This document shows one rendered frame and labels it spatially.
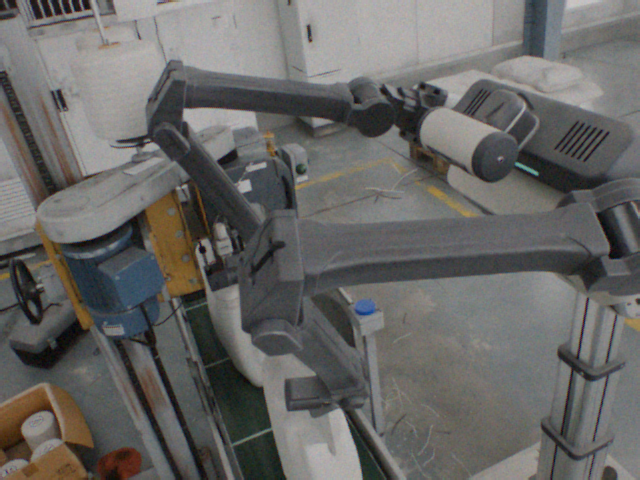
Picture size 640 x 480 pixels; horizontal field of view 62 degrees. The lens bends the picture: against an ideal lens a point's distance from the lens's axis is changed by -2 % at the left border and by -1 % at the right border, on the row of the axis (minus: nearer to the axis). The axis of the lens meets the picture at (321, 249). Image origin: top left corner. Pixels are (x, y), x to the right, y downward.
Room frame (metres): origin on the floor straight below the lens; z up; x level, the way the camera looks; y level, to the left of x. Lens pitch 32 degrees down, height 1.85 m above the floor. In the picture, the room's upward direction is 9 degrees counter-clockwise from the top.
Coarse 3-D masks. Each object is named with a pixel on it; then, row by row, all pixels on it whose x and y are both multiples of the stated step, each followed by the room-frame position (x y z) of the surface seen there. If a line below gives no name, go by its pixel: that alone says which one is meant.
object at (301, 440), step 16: (272, 368) 1.09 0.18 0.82; (288, 368) 0.91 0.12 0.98; (304, 368) 0.85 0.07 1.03; (272, 384) 1.03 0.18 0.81; (272, 400) 1.00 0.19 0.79; (272, 416) 1.04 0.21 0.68; (288, 416) 0.91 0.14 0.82; (304, 416) 0.89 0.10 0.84; (320, 416) 0.82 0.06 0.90; (336, 416) 0.89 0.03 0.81; (288, 432) 0.87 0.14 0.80; (304, 432) 0.86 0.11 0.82; (320, 432) 0.84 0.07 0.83; (336, 432) 0.84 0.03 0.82; (288, 448) 0.86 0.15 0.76; (304, 448) 0.82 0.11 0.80; (320, 448) 0.83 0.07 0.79; (336, 448) 0.83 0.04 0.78; (352, 448) 0.84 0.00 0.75; (288, 464) 0.91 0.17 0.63; (304, 464) 0.82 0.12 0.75; (320, 464) 0.81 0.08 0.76; (336, 464) 0.82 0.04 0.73; (352, 464) 0.83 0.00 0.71
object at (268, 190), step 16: (240, 144) 1.42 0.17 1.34; (256, 144) 1.40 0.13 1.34; (240, 160) 1.29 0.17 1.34; (256, 160) 1.28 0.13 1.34; (272, 160) 1.29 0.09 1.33; (240, 176) 1.26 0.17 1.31; (256, 176) 1.27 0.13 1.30; (272, 176) 1.28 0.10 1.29; (288, 176) 1.30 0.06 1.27; (256, 192) 1.27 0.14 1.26; (272, 192) 1.28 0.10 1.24; (208, 208) 1.23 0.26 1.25; (272, 208) 1.28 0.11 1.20; (208, 224) 1.23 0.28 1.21
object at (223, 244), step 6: (216, 228) 1.18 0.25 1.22; (222, 228) 1.18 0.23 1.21; (228, 228) 1.22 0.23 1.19; (216, 234) 1.18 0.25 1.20; (222, 234) 1.18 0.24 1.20; (228, 234) 1.22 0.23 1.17; (216, 240) 1.19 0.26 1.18; (222, 240) 1.18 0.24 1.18; (228, 240) 1.18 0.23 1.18; (216, 246) 1.18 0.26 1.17; (222, 246) 1.17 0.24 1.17; (228, 246) 1.18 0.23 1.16; (216, 252) 1.21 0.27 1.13; (222, 252) 1.17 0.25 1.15; (228, 252) 1.18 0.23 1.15
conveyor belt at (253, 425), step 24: (192, 312) 1.98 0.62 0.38; (216, 336) 1.79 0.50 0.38; (216, 360) 1.64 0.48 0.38; (216, 384) 1.50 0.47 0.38; (240, 384) 1.48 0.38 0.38; (240, 408) 1.37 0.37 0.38; (264, 408) 1.35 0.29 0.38; (240, 432) 1.26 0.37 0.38; (264, 432) 1.24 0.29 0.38; (240, 456) 1.16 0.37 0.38; (264, 456) 1.15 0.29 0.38; (360, 456) 1.09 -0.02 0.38
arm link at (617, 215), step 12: (624, 204) 0.46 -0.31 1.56; (636, 204) 0.46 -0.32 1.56; (600, 216) 0.47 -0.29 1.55; (612, 216) 0.46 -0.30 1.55; (624, 216) 0.45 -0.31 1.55; (636, 216) 0.45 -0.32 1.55; (612, 228) 0.45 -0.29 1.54; (624, 228) 0.44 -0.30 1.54; (636, 228) 0.44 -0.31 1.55; (612, 240) 0.44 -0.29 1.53; (624, 240) 0.43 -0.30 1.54; (636, 240) 0.43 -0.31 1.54; (612, 252) 0.43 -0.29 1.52; (624, 252) 0.42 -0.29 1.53; (636, 252) 0.42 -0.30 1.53
